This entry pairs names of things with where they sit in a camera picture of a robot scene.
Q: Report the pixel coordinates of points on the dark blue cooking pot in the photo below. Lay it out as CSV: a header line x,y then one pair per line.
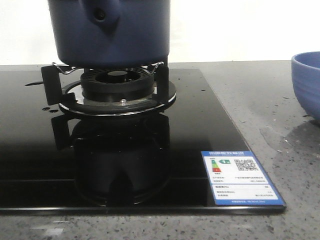
x,y
111,33

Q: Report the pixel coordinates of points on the black pot support grate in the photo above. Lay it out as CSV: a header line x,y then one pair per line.
x,y
56,95

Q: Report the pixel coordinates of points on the black round gas burner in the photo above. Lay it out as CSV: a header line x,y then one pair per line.
x,y
115,85

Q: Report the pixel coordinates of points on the blue energy efficiency label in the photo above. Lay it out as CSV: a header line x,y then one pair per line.
x,y
236,178

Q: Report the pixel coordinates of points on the black glass gas stove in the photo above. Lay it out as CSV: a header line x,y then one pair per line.
x,y
54,163

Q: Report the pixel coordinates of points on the light blue ribbed bowl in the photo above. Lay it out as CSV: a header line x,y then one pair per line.
x,y
305,74

